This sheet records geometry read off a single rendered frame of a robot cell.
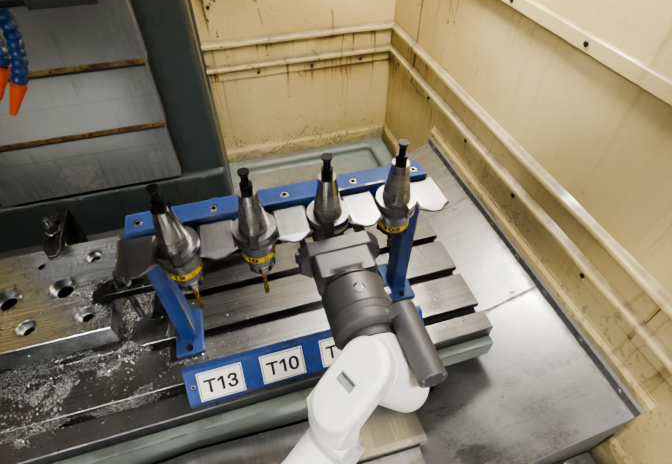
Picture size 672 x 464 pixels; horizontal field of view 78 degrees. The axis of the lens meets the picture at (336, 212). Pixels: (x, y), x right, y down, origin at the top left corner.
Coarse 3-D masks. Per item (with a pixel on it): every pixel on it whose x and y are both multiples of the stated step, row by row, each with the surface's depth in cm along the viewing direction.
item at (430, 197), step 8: (416, 184) 68; (424, 184) 68; (432, 184) 68; (416, 192) 66; (424, 192) 66; (432, 192) 66; (440, 192) 66; (424, 200) 65; (432, 200) 65; (440, 200) 65; (448, 200) 65; (424, 208) 64; (432, 208) 64; (440, 208) 64
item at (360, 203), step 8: (360, 192) 66; (368, 192) 66; (344, 200) 65; (352, 200) 65; (360, 200) 65; (368, 200) 65; (352, 208) 64; (360, 208) 64; (368, 208) 64; (376, 208) 64; (352, 216) 63; (360, 216) 63; (368, 216) 63; (376, 216) 63; (352, 224) 62; (360, 224) 62; (368, 224) 62
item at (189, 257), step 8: (192, 232) 59; (192, 240) 58; (152, 248) 57; (192, 248) 57; (160, 256) 56; (168, 256) 56; (176, 256) 57; (184, 256) 56; (192, 256) 57; (160, 264) 58; (168, 264) 56; (176, 264) 58; (184, 264) 58; (192, 264) 58
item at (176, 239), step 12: (168, 204) 54; (156, 216) 52; (168, 216) 53; (156, 228) 54; (168, 228) 54; (180, 228) 55; (168, 240) 55; (180, 240) 56; (168, 252) 56; (180, 252) 57
